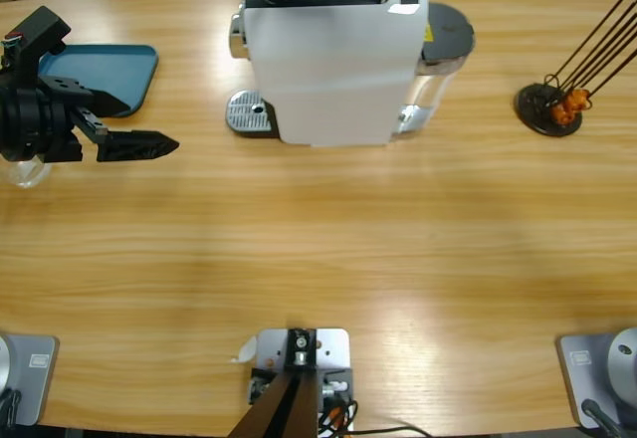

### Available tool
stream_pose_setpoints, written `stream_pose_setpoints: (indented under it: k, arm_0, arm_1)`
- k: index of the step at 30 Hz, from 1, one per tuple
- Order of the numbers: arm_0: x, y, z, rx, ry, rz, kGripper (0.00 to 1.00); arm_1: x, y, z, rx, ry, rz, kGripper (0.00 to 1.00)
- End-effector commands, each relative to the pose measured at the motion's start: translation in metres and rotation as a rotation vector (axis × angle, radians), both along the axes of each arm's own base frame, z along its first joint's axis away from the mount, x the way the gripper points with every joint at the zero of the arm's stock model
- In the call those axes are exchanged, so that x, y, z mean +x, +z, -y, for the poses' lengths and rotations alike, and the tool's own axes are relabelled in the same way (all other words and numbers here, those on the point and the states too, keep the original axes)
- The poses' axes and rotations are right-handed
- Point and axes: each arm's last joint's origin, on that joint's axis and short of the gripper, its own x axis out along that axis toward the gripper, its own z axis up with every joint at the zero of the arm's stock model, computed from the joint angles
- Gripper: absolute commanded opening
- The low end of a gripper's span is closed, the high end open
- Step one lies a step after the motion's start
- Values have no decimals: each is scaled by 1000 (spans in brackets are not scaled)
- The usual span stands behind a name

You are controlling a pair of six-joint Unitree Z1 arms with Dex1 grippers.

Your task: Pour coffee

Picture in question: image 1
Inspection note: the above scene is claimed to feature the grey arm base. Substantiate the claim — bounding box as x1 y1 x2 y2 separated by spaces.
0 333 60 427
555 327 637 429

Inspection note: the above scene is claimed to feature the white capsule coffee machine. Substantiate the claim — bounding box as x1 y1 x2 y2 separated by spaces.
228 0 430 149

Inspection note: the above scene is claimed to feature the blue plastic tray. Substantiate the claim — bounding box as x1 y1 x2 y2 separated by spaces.
38 43 160 119

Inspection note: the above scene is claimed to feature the clear glass cup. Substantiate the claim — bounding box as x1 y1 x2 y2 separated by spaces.
7 158 54 189

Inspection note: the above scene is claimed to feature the chrome slotted drip tray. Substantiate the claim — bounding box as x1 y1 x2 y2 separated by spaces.
226 89 275 134

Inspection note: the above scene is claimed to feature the clear water tank black lid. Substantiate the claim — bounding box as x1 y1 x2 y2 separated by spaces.
395 2 477 136

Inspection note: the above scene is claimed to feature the white tape tab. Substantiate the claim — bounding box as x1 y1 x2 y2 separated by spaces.
228 335 259 364

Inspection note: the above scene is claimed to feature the black capsule holder with rods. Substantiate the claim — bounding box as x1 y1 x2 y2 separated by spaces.
515 0 637 138

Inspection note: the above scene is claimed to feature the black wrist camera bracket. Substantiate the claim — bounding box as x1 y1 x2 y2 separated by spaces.
1 5 73 81

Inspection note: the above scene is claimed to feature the black base cable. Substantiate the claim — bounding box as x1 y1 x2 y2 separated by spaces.
580 397 624 438
0 388 22 427

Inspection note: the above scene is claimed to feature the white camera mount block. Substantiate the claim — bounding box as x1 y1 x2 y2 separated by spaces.
248 327 355 434

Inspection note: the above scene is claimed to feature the dark camera post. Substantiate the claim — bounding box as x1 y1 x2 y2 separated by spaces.
228 328 319 438

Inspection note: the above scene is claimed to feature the orange mount cable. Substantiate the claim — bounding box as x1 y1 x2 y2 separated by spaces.
322 405 349 427

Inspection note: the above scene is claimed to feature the black mount cable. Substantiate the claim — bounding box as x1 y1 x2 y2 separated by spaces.
318 397 434 438

